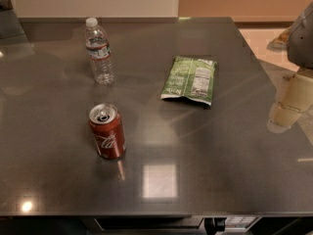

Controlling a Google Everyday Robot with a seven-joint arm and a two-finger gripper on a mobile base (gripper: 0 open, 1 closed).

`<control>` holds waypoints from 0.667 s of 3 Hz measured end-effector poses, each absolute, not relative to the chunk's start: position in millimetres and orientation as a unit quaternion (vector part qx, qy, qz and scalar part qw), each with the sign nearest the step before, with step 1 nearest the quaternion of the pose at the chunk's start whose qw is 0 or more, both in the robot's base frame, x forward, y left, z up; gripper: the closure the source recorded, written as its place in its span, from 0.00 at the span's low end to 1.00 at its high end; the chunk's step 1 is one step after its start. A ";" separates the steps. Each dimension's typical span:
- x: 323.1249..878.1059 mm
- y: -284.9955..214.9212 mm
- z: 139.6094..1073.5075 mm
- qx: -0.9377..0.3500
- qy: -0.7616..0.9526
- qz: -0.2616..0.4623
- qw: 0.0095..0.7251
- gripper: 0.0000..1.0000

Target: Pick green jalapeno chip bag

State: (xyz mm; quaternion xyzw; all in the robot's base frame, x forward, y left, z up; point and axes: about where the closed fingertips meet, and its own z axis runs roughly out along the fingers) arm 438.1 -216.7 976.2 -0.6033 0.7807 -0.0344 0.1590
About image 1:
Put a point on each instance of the clear plastic water bottle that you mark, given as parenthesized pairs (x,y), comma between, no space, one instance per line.
(98,50)

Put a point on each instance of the red Coca-Cola can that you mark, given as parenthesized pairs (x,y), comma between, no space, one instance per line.
(106,125)

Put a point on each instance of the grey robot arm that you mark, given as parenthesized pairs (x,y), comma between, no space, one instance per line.
(299,48)

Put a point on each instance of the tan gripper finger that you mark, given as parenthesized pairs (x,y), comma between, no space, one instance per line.
(297,98)

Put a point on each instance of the green jalapeno chip bag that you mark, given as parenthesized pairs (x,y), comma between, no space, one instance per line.
(190,78)

